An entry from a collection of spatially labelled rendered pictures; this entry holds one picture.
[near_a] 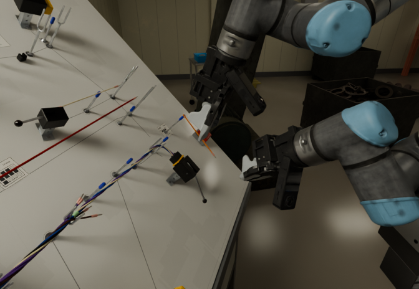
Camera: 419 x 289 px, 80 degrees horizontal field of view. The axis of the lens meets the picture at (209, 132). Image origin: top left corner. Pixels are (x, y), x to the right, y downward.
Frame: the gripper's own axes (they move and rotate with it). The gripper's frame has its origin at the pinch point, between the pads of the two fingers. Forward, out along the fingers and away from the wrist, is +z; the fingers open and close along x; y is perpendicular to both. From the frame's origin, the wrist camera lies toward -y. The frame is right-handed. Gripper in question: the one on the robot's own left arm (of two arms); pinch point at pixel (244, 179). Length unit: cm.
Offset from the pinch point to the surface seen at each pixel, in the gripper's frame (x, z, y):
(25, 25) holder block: 55, 17, 43
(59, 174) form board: 41.6, 10.7, 1.4
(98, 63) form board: 36, 22, 40
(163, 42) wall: -113, 360, 382
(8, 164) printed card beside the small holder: 50, 9, 2
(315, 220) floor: -138, 87, -9
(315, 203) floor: -152, 94, 5
